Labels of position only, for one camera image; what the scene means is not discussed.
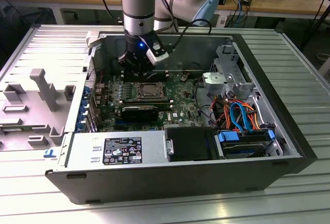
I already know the green RAM stick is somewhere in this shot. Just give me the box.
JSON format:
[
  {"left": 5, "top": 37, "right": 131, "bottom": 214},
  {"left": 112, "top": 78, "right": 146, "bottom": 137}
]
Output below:
[{"left": 0, "top": 123, "right": 28, "bottom": 133}]

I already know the silver metal latch bracket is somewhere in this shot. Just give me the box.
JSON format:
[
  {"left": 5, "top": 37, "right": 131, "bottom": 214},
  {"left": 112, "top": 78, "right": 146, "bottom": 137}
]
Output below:
[{"left": 166, "top": 139, "right": 176, "bottom": 155}]

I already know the black power cable bundle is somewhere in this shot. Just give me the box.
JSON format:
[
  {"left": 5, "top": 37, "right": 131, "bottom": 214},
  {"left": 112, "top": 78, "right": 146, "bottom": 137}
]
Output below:
[{"left": 193, "top": 78, "right": 216, "bottom": 128}]

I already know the silver metal drive cage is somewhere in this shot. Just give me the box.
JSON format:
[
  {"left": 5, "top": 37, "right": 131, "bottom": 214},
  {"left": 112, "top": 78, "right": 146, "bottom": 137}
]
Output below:
[{"left": 202, "top": 44, "right": 258, "bottom": 100}]

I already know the hard disk drive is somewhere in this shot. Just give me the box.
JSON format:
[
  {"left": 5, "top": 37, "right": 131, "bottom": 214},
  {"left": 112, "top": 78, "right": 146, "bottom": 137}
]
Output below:
[{"left": 221, "top": 143, "right": 266, "bottom": 159}]

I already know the silver power supply box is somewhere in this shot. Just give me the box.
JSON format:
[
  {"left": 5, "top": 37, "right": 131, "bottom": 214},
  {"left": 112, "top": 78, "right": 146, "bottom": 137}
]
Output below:
[{"left": 58, "top": 131, "right": 167, "bottom": 167}]

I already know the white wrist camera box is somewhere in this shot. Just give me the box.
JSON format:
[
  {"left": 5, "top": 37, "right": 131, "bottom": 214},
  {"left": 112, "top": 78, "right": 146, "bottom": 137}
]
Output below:
[{"left": 145, "top": 37, "right": 170, "bottom": 62}]

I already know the silver topped CPU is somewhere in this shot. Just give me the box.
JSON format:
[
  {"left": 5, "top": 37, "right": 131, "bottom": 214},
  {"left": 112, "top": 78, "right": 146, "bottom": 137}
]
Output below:
[{"left": 143, "top": 84, "right": 161, "bottom": 97}]

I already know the green motherboard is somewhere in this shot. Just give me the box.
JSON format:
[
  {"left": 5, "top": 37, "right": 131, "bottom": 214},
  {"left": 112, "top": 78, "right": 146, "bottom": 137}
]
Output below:
[{"left": 93, "top": 71, "right": 208, "bottom": 132}]

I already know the black and grey PC case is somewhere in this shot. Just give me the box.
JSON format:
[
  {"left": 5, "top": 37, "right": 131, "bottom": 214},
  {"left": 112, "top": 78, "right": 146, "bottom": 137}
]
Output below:
[{"left": 45, "top": 29, "right": 318, "bottom": 205}]

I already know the blue data wire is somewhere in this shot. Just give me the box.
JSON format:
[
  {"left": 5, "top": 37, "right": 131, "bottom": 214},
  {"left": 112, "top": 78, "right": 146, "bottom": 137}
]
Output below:
[{"left": 229, "top": 101, "right": 252, "bottom": 133}]

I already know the metal socket cover frame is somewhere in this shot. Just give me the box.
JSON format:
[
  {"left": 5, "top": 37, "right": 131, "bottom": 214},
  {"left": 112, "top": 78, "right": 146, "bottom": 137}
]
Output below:
[{"left": 136, "top": 82, "right": 169, "bottom": 100}]

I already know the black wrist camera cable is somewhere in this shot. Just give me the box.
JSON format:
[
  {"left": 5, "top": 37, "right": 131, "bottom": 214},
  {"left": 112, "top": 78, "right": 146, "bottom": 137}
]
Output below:
[{"left": 167, "top": 19, "right": 213, "bottom": 54}]

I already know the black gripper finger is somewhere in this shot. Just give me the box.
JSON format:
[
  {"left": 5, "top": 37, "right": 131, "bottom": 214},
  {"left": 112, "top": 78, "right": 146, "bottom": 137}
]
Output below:
[
  {"left": 118, "top": 51, "right": 142, "bottom": 80},
  {"left": 140, "top": 59, "right": 157, "bottom": 80}
]

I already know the grey parts rack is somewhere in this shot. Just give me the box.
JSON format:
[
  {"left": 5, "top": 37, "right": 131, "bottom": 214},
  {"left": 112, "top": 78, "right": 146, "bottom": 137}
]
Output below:
[{"left": 0, "top": 68, "right": 78, "bottom": 152}]

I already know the black graphics card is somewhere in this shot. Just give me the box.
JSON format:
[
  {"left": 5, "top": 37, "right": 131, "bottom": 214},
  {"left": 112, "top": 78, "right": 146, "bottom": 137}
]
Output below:
[{"left": 121, "top": 106, "right": 159, "bottom": 122}]

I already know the orange power wire bundle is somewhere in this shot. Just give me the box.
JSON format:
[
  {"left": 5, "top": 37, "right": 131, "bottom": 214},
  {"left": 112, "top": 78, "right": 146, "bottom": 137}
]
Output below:
[{"left": 211, "top": 99, "right": 261, "bottom": 132}]

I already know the blue disk carrier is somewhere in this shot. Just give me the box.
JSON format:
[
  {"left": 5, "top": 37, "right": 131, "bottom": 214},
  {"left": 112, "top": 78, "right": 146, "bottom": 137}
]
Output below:
[{"left": 218, "top": 130, "right": 275, "bottom": 147}]

